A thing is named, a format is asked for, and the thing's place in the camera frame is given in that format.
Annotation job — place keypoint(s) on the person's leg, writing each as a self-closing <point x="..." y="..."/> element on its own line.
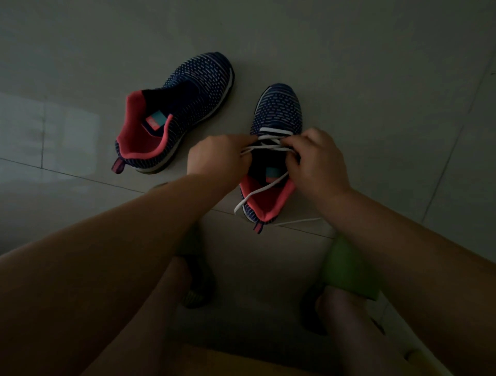
<point x="348" y="333"/>
<point x="143" y="329"/>

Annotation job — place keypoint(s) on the person's right forearm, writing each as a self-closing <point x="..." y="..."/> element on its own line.
<point x="426" y="279"/>

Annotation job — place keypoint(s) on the blue knit sneaker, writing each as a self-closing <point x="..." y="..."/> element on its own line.
<point x="193" y="85"/>
<point x="279" y="108"/>

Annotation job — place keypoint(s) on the person's left forearm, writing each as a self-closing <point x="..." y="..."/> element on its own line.
<point x="89" y="279"/>

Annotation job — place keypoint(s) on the person's right leg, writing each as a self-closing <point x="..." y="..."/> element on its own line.
<point x="348" y="333"/>

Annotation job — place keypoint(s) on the person's left leg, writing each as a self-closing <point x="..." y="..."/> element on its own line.
<point x="143" y="329"/>

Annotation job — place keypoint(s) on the green foam slipper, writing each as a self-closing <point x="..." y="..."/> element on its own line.
<point x="197" y="290"/>
<point x="348" y="271"/>

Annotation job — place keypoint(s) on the white shoelace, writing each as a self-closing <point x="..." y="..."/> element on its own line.
<point x="255" y="193"/>

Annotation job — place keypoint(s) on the person's right hand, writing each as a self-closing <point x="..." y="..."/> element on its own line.
<point x="321" y="166"/>

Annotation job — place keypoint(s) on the person's left hand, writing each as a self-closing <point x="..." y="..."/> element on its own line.
<point x="219" y="162"/>

